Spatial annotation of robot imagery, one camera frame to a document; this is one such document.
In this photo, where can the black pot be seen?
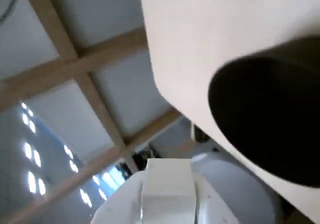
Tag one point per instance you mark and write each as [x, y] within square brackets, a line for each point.
[262, 121]

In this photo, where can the white cube block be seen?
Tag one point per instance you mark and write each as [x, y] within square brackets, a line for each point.
[167, 184]

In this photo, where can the wooden lattice partition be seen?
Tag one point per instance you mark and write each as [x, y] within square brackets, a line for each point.
[82, 64]

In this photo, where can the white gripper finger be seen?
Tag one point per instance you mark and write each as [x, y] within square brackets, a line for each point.
[122, 201]
[212, 206]

